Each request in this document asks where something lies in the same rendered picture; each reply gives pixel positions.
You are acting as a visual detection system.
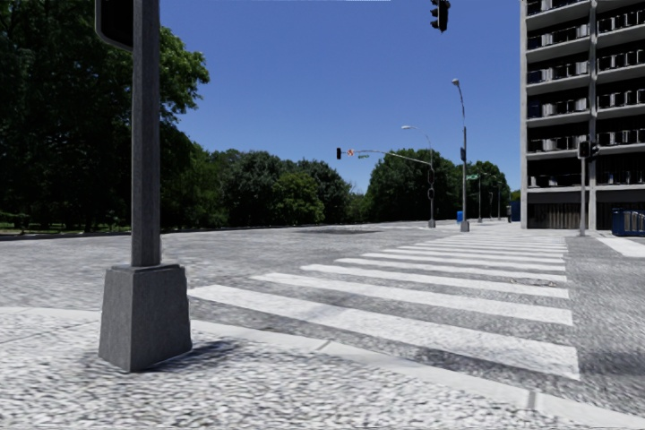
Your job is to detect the trees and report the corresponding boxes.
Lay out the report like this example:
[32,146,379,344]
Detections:
[361,149,521,222]
[0,0,362,235]

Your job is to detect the sign on a post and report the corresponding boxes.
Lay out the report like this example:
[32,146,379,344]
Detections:
[465,171,487,224]

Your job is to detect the grey street lamp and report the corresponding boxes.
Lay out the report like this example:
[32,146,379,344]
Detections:
[451,78,471,233]

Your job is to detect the pale concrete building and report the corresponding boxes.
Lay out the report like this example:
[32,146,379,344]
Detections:
[520,0,645,232]

